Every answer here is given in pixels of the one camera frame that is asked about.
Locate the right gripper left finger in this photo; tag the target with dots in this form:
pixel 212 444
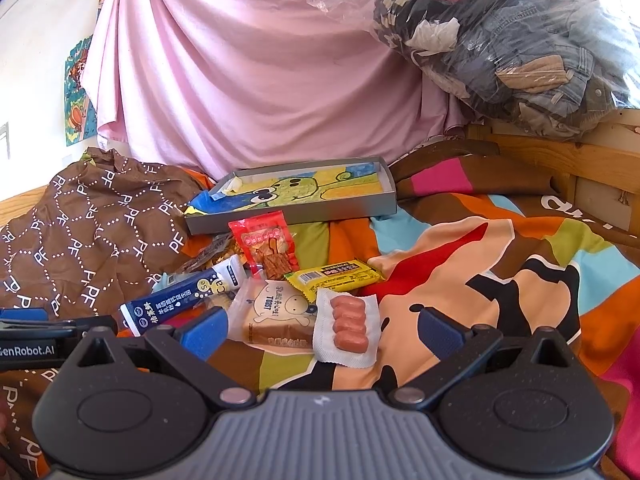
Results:
pixel 183 352

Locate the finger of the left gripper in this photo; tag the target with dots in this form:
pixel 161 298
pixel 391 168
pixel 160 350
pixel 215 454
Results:
pixel 37 315

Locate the toast bread pack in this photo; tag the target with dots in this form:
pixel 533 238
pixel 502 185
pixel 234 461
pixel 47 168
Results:
pixel 272 315

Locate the colourful wall poster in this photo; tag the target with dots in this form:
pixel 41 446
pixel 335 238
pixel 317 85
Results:
pixel 79 113

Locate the yellow snack bar pack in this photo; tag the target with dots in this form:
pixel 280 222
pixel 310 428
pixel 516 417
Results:
pixel 338 277

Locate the dark jerky clear pack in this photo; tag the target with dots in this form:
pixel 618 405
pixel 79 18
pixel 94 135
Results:
pixel 220 247

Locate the colourful cartoon bedsheet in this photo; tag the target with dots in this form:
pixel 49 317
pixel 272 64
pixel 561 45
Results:
pixel 483 240

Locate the grey box with cartoon drawing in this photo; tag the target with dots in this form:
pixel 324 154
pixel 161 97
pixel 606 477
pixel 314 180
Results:
pixel 304 192

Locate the brown PF patterned blanket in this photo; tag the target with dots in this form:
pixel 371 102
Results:
pixel 104 232

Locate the red spicy strip snack pack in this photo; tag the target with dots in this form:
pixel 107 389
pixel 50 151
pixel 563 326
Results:
pixel 267 244

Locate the wooden bed frame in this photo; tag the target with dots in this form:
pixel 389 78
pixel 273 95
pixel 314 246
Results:
pixel 599 174

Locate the blue white snack tube pack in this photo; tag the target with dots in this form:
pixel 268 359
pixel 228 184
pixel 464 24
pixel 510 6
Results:
pixel 142 314

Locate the pink hanging sheet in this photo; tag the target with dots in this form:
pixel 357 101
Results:
pixel 219 85

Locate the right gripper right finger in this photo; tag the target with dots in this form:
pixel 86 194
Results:
pixel 461 352

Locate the sausages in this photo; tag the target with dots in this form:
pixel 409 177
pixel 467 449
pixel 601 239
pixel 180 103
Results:
pixel 347 329

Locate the plastic bag of clothes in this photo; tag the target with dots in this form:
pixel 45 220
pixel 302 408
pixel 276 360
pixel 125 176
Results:
pixel 553 68

